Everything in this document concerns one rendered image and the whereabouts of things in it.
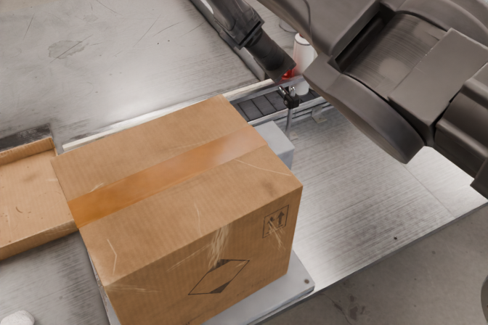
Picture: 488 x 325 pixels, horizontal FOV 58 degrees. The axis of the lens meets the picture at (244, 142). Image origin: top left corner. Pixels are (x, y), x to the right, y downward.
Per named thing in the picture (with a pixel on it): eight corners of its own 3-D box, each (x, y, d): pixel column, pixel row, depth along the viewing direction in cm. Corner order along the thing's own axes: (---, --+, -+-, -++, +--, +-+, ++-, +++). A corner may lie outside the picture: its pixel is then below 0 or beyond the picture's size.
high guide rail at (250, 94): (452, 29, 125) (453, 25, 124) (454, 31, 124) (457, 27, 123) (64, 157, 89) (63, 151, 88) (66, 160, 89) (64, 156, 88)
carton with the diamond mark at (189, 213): (224, 186, 97) (221, 92, 78) (287, 273, 83) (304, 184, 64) (90, 249, 86) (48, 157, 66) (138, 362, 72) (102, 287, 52)
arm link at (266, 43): (247, 49, 93) (265, 28, 92) (229, 35, 97) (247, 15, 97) (262, 64, 98) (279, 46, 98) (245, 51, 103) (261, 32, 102)
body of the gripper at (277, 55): (275, 42, 107) (261, 25, 101) (298, 65, 101) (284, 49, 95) (255, 61, 108) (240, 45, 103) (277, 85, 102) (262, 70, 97)
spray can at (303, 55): (300, 81, 118) (309, 13, 103) (312, 92, 115) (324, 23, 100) (285, 88, 116) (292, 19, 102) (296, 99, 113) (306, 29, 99)
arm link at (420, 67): (452, 142, 24) (524, 67, 23) (324, 51, 29) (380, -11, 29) (462, 183, 31) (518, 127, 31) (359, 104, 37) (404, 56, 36)
